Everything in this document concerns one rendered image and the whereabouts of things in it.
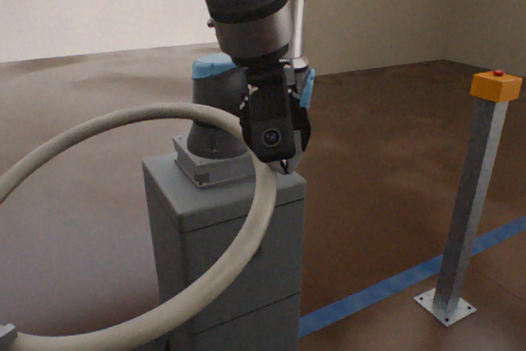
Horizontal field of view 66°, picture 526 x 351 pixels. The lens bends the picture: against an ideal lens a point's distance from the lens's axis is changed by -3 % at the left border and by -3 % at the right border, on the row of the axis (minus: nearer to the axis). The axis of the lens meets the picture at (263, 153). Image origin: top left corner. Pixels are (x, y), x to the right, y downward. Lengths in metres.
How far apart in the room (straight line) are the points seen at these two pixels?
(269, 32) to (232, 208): 0.76
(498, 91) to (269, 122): 1.27
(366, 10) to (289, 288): 5.56
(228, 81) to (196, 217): 0.37
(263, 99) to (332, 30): 5.80
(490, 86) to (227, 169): 0.98
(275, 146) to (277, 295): 1.01
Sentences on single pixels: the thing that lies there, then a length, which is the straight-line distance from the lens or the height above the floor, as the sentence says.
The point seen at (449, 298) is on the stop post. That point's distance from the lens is 2.11.
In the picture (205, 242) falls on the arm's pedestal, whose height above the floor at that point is 0.74.
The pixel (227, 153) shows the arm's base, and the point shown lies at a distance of 1.19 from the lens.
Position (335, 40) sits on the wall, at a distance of 6.33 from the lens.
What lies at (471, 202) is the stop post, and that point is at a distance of 1.84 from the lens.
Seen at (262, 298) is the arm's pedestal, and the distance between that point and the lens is 1.40.
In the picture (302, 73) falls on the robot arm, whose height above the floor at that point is 1.17.
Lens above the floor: 1.42
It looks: 24 degrees down
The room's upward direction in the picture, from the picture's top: straight up
